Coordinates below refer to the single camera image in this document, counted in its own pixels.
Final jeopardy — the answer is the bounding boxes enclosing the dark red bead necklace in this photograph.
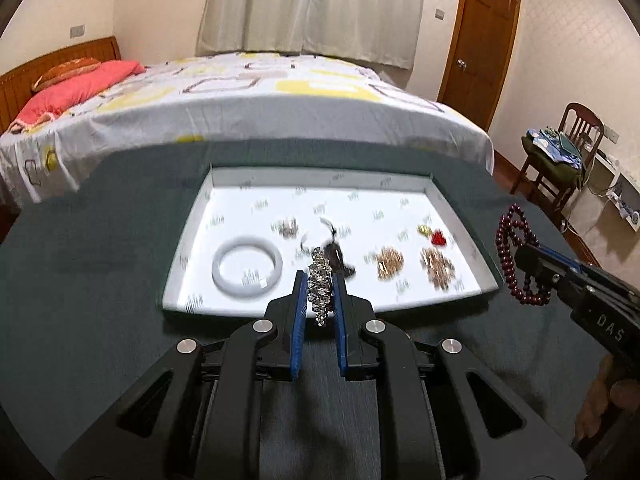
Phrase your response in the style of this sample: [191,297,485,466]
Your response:
[494,202,554,307]

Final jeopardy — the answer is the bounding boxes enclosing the black cord pendant necklace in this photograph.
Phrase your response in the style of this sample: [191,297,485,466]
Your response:
[299,216,357,278]

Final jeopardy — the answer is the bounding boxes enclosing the white jade bangle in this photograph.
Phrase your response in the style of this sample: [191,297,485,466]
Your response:
[210,236,283,300]

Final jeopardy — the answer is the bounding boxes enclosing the small gold flower brooch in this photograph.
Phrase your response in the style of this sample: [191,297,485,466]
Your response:
[376,247,405,281]

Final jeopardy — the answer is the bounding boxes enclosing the gold pearl flower hairpin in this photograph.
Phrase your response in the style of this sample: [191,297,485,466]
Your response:
[421,248,456,290]

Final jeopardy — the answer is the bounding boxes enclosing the green white jewelry box tray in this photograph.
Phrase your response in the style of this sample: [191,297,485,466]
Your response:
[160,167,499,318]

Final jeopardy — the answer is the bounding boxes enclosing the right hand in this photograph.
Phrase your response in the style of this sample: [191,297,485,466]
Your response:
[572,354,639,446]

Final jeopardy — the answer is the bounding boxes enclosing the small silver earrings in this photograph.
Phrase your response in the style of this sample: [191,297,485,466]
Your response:
[277,218,298,240]

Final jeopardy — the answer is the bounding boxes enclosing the white side cabinet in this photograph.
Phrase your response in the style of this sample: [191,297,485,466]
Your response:
[587,152,640,232]

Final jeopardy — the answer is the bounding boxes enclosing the dark wooden chair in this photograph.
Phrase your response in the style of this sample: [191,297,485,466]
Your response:
[510,102,605,214]

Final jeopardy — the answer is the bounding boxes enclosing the pile of clothes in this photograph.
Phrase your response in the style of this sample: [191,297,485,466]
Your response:
[523,127,586,178]

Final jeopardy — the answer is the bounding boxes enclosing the dark grey table cloth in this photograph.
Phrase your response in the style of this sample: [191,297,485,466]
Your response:
[1,140,604,470]

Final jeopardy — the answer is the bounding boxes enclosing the brown wooden door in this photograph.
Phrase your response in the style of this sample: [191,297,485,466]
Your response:
[438,0,521,131]

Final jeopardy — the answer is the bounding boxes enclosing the bed with patterned sheet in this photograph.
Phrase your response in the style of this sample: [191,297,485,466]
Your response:
[1,53,495,208]

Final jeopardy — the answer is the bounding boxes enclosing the grey white curtain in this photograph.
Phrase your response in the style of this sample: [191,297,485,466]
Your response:
[196,0,424,70]

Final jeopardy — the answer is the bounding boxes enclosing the pink pillow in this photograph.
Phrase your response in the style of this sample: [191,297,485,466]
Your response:
[6,60,145,133]

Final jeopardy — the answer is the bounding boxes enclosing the brown embroidered pillow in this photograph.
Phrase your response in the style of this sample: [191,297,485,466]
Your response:
[32,58,102,93]

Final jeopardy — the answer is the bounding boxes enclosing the wooden headboard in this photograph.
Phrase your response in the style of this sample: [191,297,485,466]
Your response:
[0,34,124,134]

